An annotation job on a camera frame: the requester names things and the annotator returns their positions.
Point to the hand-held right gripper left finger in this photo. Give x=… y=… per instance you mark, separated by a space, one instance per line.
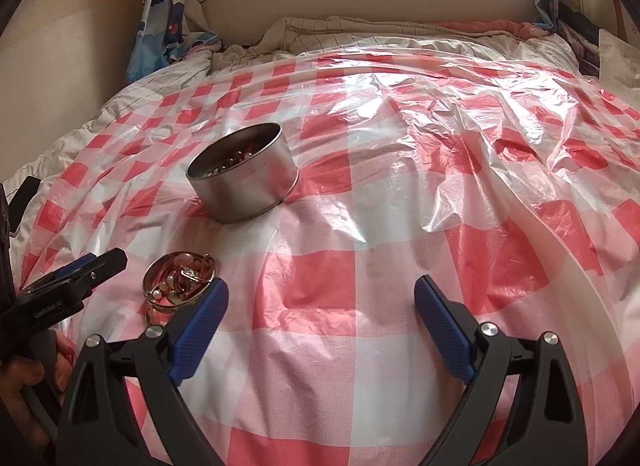
x=200 y=331

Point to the beige grid blanket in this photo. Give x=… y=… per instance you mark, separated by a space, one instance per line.
x=310 y=30

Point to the person's left hand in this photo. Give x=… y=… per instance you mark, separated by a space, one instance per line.
x=17 y=386

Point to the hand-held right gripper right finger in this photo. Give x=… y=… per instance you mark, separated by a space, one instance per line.
x=445 y=326

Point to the round metal tin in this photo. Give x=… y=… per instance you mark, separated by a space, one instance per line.
x=250 y=191

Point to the dark clothing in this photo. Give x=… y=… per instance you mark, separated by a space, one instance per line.
x=575 y=40

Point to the pink blanket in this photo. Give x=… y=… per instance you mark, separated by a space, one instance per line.
x=490 y=26

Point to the red white checked plastic sheet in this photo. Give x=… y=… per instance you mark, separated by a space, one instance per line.
x=380 y=246

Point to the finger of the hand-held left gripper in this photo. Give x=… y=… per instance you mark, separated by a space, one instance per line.
x=105 y=266
x=70 y=270

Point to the blue cartoon curtain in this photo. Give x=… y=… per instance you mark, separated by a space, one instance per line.
x=160 y=20

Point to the white paper bag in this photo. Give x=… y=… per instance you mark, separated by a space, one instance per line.
x=620 y=60

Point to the black flat object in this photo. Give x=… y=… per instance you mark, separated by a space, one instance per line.
x=25 y=196

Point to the pile of mixed bangles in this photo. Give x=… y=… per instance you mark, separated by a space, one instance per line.
x=197 y=271

